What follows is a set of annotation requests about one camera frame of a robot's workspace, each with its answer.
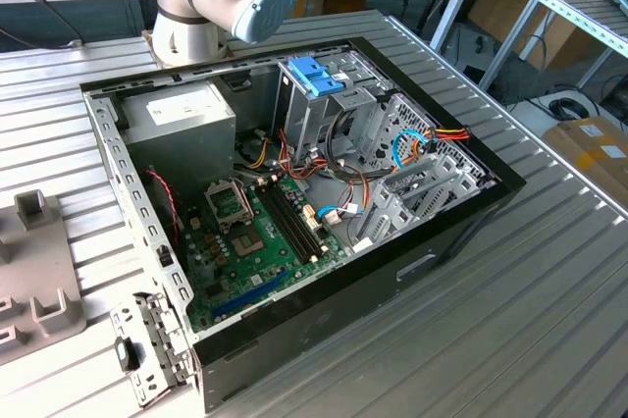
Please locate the grey metal disk bay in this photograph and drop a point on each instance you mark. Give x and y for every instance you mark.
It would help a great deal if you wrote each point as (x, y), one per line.
(392, 202)

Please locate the black RAM slot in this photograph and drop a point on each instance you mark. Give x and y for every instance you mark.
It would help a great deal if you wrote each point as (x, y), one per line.
(302, 216)
(297, 220)
(284, 226)
(290, 223)

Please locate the cream board connector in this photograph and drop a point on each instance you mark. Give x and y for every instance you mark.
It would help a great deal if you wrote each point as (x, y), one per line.
(310, 219)

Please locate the grey metal drive cage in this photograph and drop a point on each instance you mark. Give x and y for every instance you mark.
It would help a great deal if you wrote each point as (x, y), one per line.
(299, 119)

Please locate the white paper tag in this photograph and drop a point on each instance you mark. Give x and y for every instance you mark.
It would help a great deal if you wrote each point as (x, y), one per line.
(362, 244)

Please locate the CPU socket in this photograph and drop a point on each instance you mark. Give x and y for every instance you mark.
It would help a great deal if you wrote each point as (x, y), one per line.
(247, 244)

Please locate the green motherboard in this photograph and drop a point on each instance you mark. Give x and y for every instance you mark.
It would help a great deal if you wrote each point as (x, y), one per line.
(255, 266)

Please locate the blue plastic drive latch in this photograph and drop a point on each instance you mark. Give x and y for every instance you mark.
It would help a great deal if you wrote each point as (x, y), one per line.
(314, 77)

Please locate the black open PC case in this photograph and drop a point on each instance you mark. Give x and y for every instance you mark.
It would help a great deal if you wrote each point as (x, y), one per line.
(343, 300)

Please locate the blue expansion slot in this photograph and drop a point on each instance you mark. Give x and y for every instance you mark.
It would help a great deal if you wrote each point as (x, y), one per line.
(250, 295)

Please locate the grey power supply unit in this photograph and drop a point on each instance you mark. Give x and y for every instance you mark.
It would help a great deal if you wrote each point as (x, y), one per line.
(181, 143)

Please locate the black latch knob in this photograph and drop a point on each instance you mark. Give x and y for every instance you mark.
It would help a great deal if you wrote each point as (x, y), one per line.
(126, 354)

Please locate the brown cardboard box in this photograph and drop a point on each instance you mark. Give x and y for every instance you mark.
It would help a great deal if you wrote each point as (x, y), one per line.
(564, 45)
(500, 6)

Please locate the cardboard box with labels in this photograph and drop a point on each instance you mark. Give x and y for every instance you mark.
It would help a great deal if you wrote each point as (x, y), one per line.
(589, 153)

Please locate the grey parts rack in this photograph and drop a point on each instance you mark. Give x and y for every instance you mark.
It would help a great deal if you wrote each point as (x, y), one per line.
(34, 271)

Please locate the aluminium frame table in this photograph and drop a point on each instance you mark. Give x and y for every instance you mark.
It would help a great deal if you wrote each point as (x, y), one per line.
(579, 11)

